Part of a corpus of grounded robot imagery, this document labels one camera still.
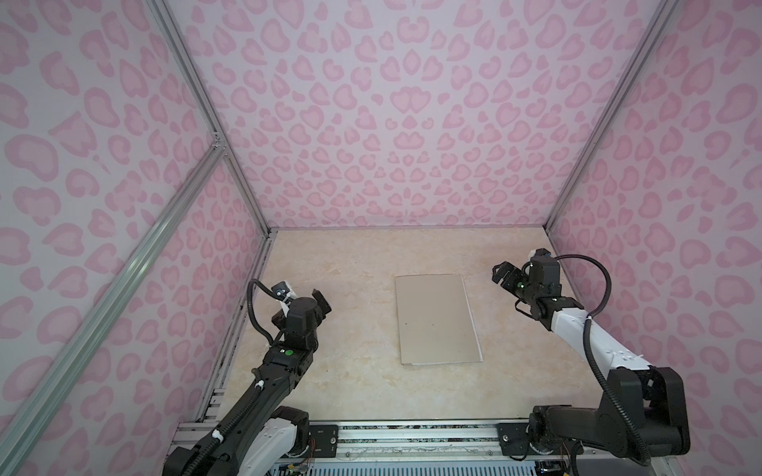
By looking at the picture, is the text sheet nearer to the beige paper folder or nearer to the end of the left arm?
the beige paper folder

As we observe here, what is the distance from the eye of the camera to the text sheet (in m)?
0.88

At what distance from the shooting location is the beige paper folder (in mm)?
883

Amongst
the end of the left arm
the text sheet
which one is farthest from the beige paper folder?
the end of the left arm
